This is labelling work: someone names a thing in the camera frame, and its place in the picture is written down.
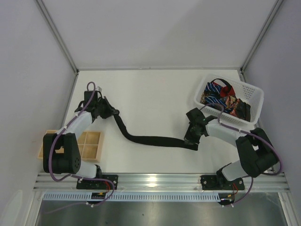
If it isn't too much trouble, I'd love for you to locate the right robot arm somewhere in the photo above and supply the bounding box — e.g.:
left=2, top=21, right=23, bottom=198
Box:
left=184, top=108, right=280, bottom=190

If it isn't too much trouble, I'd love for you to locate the white slotted cable duct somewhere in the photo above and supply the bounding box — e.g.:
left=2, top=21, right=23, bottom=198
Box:
left=43, top=192, right=221, bottom=202

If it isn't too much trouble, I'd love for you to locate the aluminium mounting rail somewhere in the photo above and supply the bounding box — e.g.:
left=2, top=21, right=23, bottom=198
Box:
left=33, top=172, right=290, bottom=193

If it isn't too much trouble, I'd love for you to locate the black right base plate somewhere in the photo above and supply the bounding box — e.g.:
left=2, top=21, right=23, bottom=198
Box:
left=200, top=174, right=245, bottom=191

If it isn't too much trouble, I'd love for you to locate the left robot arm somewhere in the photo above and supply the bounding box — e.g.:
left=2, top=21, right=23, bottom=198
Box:
left=43, top=91, right=116, bottom=182

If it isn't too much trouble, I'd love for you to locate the black tie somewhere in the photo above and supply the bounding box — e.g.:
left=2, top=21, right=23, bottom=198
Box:
left=113, top=110, right=198, bottom=151

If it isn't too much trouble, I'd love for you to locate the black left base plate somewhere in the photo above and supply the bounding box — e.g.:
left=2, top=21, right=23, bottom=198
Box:
left=76, top=174, right=119, bottom=190

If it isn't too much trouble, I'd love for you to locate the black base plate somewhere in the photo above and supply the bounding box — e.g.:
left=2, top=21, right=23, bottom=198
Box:
left=200, top=174, right=245, bottom=191
left=76, top=174, right=119, bottom=190

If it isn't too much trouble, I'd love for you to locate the white plastic basket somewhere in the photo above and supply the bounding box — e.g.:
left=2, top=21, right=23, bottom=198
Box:
left=194, top=74, right=264, bottom=127

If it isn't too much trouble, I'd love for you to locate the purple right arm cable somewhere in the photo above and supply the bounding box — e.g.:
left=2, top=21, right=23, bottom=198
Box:
left=199, top=103, right=283, bottom=207

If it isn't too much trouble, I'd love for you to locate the red tie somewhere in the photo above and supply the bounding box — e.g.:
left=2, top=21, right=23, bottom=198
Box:
left=220, top=86, right=236, bottom=97

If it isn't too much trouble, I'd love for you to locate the dark patterned tie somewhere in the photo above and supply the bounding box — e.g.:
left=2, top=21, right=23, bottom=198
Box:
left=205, top=96, right=251, bottom=122

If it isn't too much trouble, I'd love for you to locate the blue striped tie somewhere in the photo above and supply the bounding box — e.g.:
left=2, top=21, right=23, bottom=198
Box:
left=201, top=82, right=226, bottom=107

